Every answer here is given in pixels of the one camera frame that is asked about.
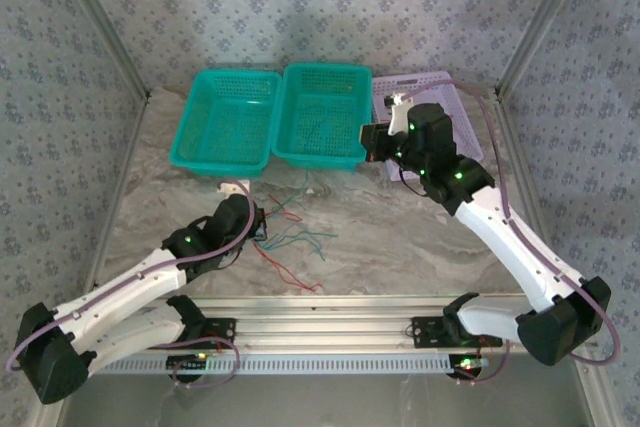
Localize aluminium base beam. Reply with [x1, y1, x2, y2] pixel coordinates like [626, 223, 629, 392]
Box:
[144, 294, 516, 353]

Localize black controller board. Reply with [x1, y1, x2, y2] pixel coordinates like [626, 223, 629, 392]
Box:
[167, 354, 211, 382]
[449, 354, 489, 381]

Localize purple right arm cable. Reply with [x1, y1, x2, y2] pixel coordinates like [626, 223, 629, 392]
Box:
[404, 79, 622, 386]

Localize white slotted cable duct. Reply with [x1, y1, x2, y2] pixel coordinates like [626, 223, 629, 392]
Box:
[94, 356, 459, 377]

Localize lilac plastic basket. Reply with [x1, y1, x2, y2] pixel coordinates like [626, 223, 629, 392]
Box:
[370, 70, 485, 183]

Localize teal plastic basket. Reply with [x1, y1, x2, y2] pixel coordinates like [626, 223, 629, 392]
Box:
[168, 69, 284, 179]
[269, 62, 374, 172]

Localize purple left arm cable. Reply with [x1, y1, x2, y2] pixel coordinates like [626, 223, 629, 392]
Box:
[5, 177, 256, 391]

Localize coloured wires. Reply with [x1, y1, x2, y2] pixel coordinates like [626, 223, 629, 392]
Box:
[262, 227, 337, 262]

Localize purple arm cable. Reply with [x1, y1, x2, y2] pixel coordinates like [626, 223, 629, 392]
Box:
[404, 79, 622, 386]
[5, 177, 256, 391]

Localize aluminium table side rail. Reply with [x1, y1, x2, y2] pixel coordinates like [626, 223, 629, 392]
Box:
[79, 91, 152, 301]
[492, 89, 621, 427]

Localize thin red cable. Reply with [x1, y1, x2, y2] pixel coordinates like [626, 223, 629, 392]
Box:
[252, 241, 324, 293]
[267, 193, 305, 223]

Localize aluminium frame post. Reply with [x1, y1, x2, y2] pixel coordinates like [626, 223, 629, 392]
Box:
[495, 0, 597, 94]
[49, 0, 152, 101]

